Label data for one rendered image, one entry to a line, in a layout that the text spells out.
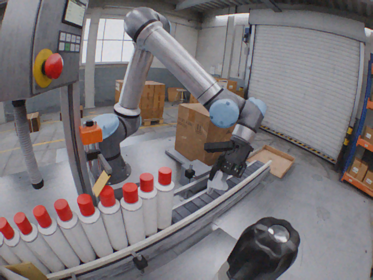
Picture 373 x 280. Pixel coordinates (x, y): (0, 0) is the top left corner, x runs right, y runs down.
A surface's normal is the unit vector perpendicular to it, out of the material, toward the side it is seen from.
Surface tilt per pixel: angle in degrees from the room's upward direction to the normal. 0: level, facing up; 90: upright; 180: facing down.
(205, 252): 0
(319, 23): 90
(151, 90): 90
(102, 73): 90
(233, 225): 0
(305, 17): 90
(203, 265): 0
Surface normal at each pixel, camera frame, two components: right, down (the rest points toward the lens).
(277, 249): 0.04, -0.85
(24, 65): 0.12, 0.40
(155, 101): 0.56, 0.39
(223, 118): -0.27, 0.39
